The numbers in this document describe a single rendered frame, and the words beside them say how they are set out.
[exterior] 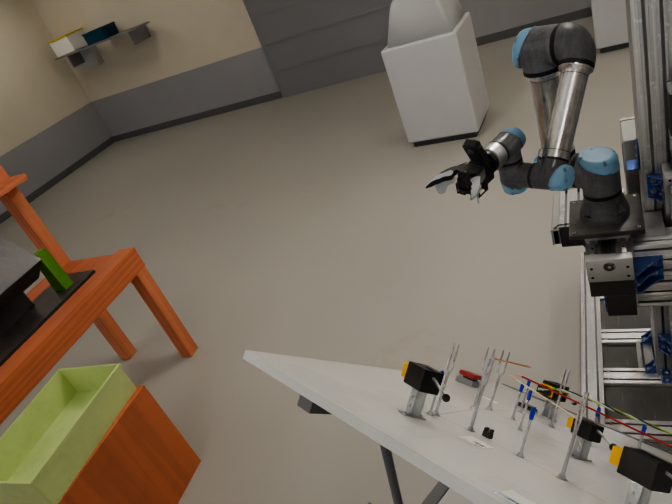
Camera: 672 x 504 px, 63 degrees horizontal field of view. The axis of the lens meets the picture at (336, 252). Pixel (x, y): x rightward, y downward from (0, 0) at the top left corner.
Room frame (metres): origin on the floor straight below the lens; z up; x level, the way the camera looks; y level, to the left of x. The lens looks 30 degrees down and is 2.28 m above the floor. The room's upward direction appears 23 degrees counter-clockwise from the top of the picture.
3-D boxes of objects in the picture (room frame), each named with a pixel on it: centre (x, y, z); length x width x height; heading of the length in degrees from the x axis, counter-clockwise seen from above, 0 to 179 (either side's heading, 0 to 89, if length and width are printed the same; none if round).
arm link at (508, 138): (1.47, -0.59, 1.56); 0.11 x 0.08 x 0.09; 122
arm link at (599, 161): (1.50, -0.88, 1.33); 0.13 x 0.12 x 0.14; 32
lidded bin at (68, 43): (11.45, 3.00, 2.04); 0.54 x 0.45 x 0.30; 58
